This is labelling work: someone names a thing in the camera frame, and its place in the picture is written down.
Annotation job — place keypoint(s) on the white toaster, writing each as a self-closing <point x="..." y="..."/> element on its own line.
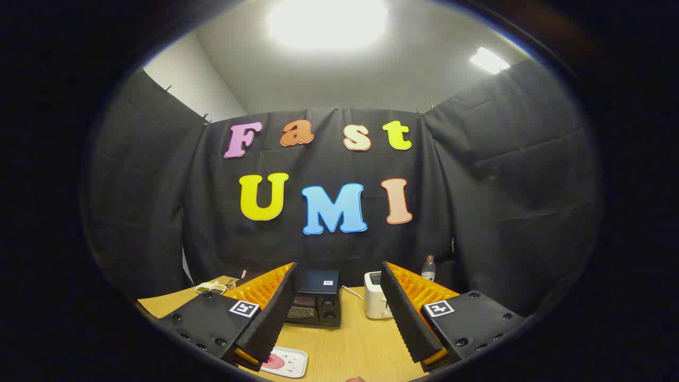
<point x="374" y="303"/>

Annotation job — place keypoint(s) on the pink meat slice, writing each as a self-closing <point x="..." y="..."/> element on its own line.
<point x="275" y="362"/>

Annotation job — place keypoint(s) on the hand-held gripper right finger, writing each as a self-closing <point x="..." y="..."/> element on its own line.
<point x="406" y="318"/>

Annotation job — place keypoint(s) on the black toaster oven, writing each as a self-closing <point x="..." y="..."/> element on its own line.
<point x="318" y="281"/>

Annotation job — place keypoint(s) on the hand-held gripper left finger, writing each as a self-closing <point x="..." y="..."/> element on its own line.
<point x="276" y="313"/>

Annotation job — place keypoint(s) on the white divided spice dish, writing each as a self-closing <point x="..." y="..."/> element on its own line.
<point x="209" y="288"/>

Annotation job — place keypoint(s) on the clear plastic water bottle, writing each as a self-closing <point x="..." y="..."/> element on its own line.
<point x="428" y="270"/>

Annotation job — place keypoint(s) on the small ceiling light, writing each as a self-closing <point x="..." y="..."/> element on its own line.
<point x="489" y="60"/>

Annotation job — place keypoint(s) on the white rectangular food plate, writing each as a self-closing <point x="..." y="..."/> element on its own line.
<point x="294" y="363"/>

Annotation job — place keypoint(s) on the large ceiling light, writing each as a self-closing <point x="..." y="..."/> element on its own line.
<point x="326" y="24"/>

